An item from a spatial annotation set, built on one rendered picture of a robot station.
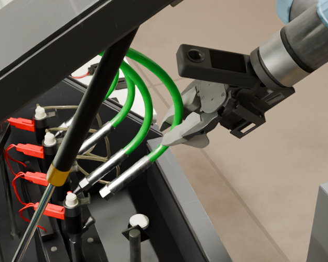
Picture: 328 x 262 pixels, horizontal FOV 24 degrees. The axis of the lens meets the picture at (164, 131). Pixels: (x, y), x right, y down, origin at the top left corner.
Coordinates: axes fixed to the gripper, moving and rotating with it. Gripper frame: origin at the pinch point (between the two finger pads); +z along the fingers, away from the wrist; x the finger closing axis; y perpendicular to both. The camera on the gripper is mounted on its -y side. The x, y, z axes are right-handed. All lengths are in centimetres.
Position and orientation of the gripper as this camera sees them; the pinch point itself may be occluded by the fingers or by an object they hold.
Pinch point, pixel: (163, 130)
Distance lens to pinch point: 116.3
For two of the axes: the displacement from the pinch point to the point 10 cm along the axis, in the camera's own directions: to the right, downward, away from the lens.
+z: -7.0, 5.0, 5.1
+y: 7.1, 3.9, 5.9
